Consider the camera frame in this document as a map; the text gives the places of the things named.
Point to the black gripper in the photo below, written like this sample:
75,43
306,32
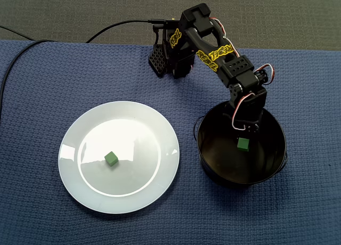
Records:
249,129

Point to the blue woven cloth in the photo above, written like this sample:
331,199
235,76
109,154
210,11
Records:
40,149

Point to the green cube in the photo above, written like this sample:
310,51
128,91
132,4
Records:
111,158
243,144

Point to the black metal bucket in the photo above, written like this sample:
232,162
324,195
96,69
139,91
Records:
226,162

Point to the white round plate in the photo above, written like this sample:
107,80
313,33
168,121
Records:
120,186

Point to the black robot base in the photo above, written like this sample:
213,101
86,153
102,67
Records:
173,64

